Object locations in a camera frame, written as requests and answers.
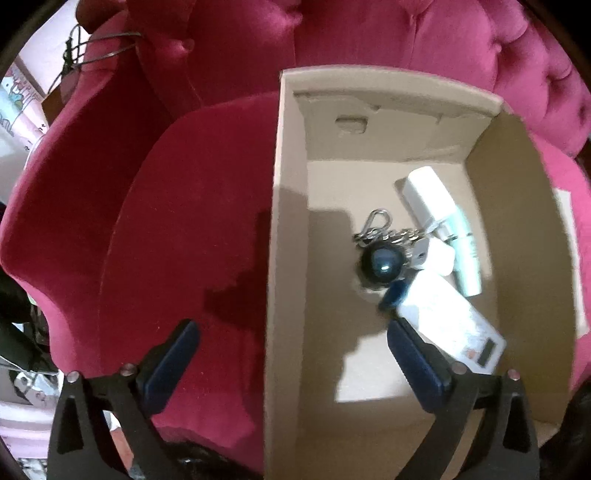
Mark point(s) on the white charger plug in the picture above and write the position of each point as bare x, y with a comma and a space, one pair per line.
436, 256

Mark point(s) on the pastel cartoon printed sheet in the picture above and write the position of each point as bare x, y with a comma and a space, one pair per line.
18, 101

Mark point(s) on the white bag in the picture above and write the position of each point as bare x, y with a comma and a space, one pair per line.
25, 417

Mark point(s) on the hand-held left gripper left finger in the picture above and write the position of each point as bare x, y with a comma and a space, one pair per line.
173, 360

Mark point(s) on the cardboard box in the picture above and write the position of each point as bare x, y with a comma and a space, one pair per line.
323, 277

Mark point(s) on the pink tufted velvet armchair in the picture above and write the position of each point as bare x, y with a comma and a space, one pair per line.
138, 207

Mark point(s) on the white tube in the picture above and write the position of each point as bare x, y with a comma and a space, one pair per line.
466, 267

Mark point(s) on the black dome-topped cylinder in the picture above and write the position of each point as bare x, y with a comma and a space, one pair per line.
383, 263

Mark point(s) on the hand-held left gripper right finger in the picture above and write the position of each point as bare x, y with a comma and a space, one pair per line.
415, 364

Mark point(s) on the white paper sheet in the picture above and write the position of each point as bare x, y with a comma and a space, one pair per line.
565, 258

